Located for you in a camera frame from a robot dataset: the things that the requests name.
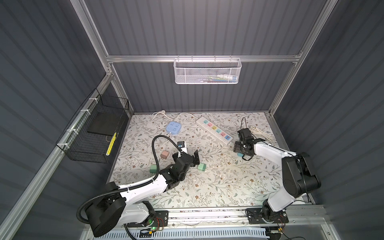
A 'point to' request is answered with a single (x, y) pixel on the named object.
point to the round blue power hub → (173, 127)
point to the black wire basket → (89, 135)
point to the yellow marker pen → (111, 144)
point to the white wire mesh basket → (207, 70)
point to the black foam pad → (105, 123)
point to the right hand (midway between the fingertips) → (242, 149)
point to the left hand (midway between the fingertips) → (191, 151)
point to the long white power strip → (215, 131)
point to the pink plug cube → (164, 154)
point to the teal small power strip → (240, 154)
